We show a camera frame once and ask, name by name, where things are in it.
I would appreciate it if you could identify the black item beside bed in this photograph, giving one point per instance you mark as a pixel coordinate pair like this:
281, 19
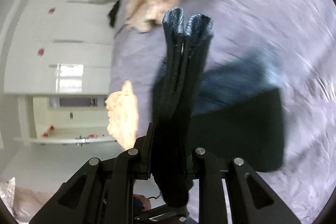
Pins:
113, 13

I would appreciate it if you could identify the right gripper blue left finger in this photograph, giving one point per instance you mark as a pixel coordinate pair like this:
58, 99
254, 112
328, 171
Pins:
144, 146

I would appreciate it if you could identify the lavender embossed bedspread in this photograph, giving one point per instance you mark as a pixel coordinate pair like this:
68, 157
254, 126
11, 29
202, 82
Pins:
302, 34

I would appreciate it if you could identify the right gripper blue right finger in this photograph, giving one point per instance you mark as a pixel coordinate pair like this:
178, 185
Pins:
192, 164

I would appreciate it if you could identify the dark navy pants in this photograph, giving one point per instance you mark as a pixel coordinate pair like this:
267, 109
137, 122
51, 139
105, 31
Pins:
232, 109

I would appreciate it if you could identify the peach orange garment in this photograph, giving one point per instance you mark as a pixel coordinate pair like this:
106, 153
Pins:
123, 116

